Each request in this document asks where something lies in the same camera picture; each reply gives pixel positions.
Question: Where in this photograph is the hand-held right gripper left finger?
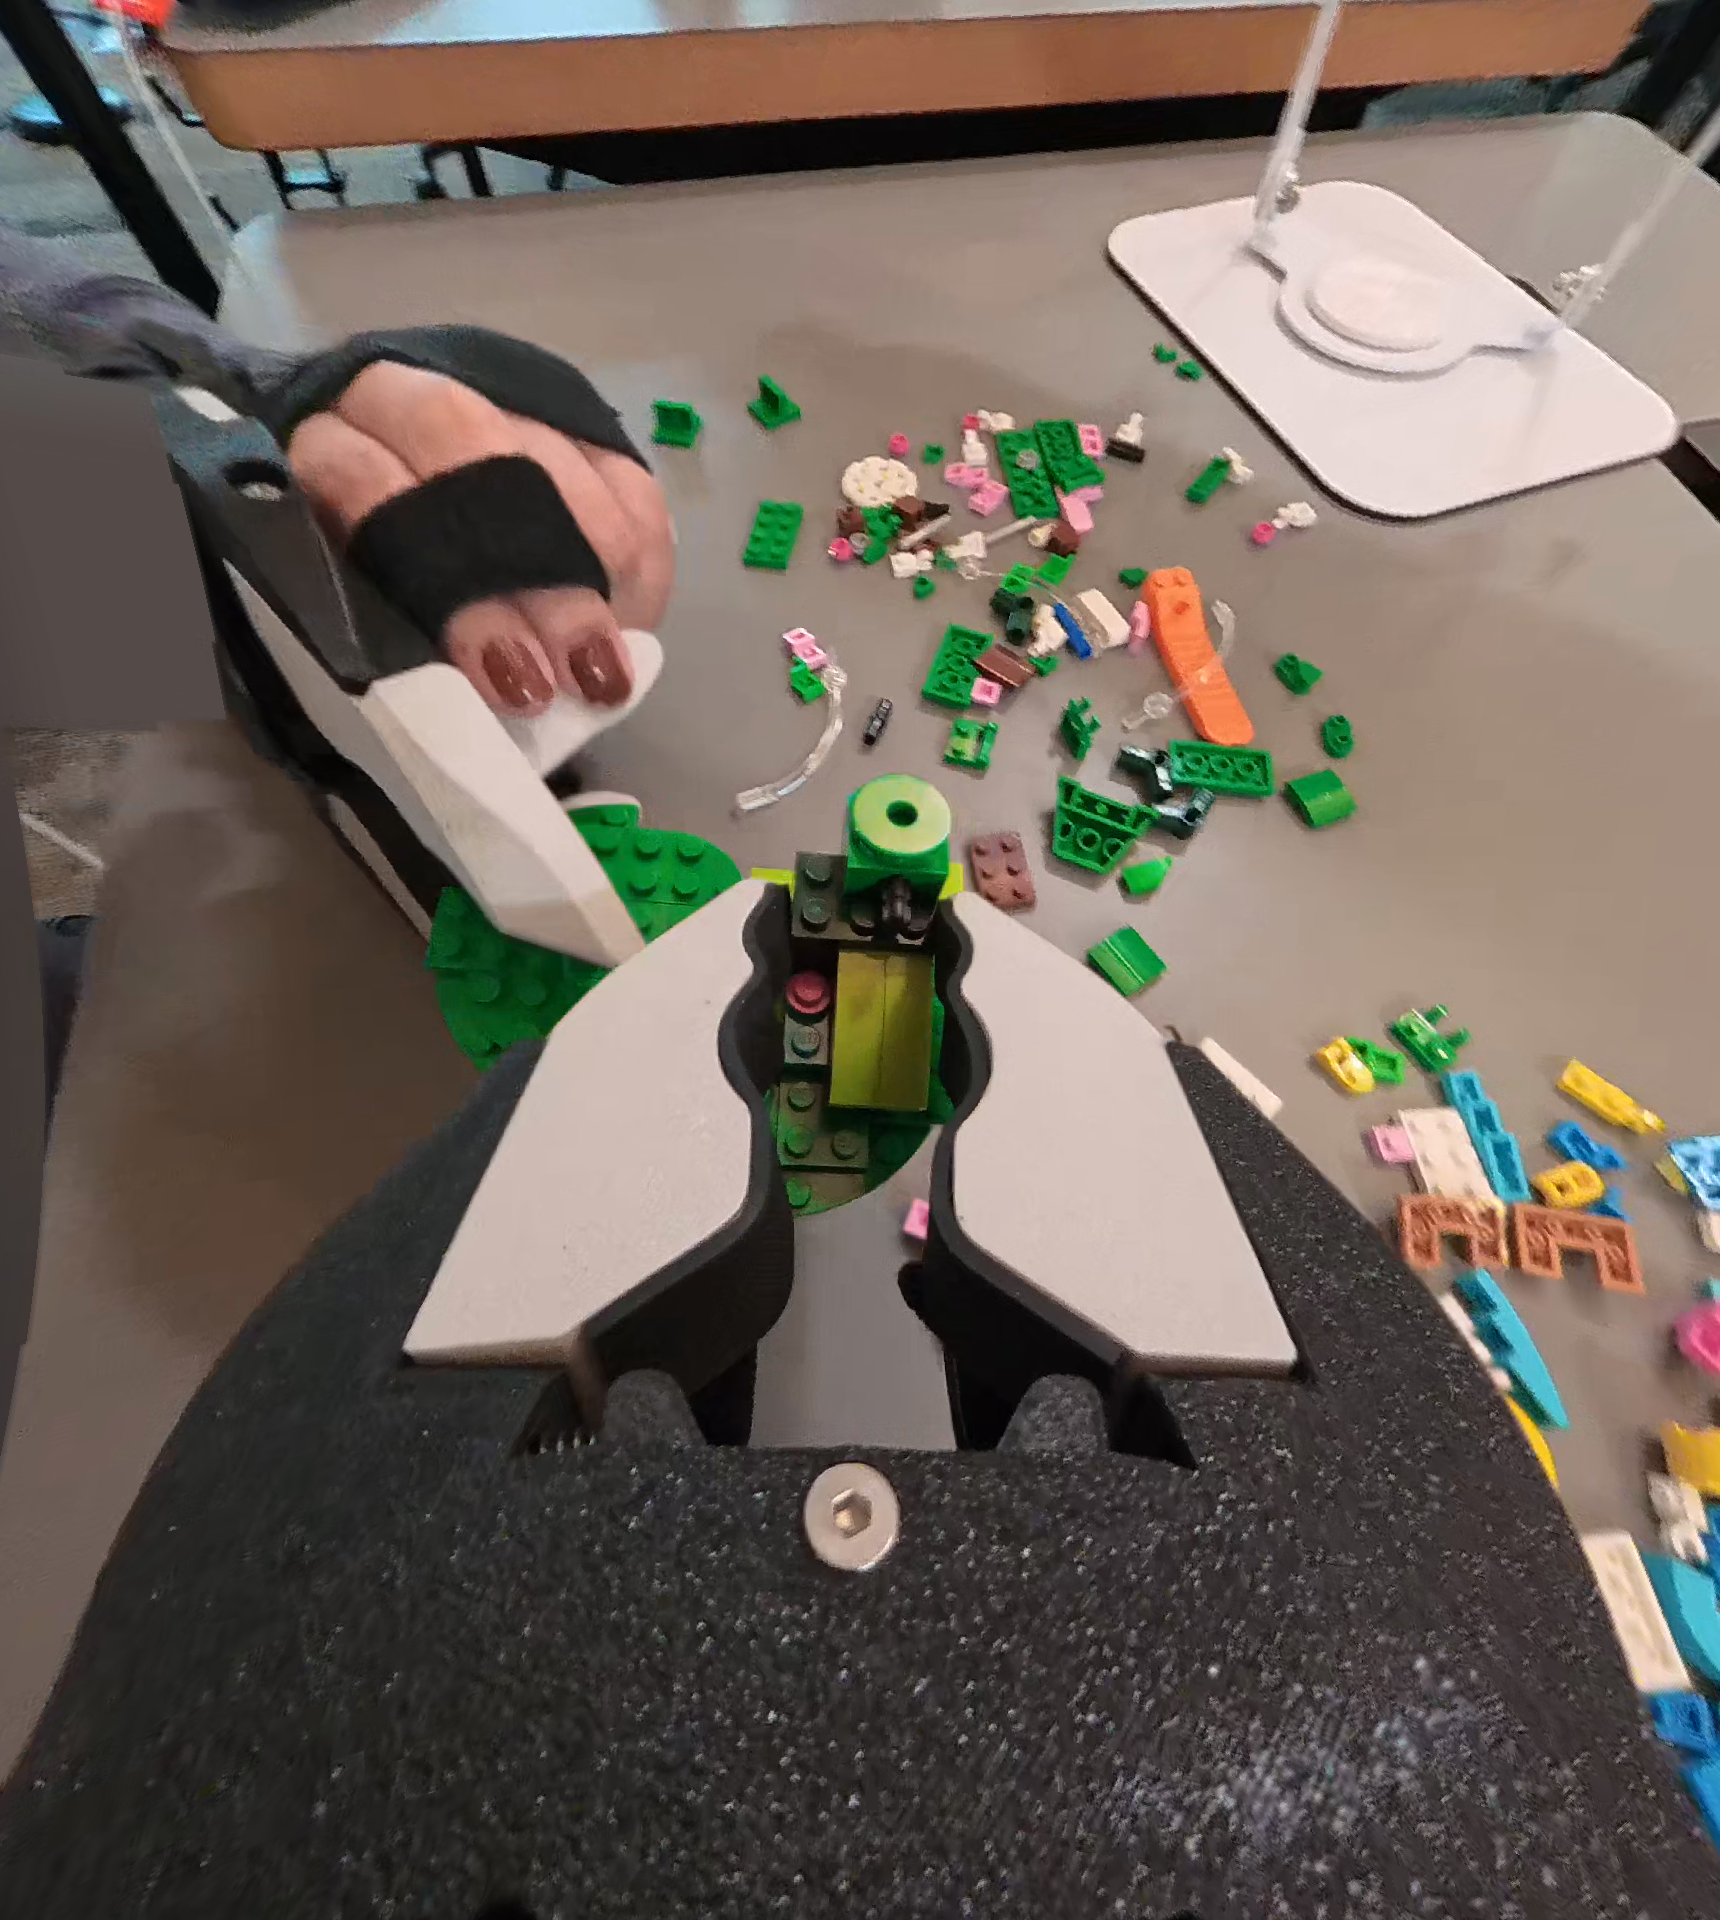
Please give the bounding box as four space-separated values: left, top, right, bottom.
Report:
400 875 800 1450

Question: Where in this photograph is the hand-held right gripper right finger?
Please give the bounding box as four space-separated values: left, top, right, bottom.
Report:
897 894 1309 1454

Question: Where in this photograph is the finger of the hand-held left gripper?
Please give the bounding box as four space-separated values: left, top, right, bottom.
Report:
354 664 653 967
223 562 483 939

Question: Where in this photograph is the green lego build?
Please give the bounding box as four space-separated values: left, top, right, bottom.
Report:
425 772 986 1219

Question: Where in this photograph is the clear curved lego piece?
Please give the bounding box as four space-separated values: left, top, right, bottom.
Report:
728 642 854 815

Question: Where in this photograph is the pastel colourful lego piece pile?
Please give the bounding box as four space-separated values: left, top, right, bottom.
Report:
1310 1001 1720 1920

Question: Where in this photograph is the mostly green lego piece pile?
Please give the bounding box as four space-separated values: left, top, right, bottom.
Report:
777 404 1360 902

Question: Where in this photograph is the person's left hand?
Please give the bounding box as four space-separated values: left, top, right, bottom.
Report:
282 351 682 718

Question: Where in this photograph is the orange brick separator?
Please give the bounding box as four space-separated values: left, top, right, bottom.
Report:
1138 564 1257 750

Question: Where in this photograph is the wooden-edged grey table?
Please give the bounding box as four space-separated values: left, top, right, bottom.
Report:
155 0 1661 155

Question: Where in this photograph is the wooden book stand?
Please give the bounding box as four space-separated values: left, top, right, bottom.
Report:
1105 0 1720 521

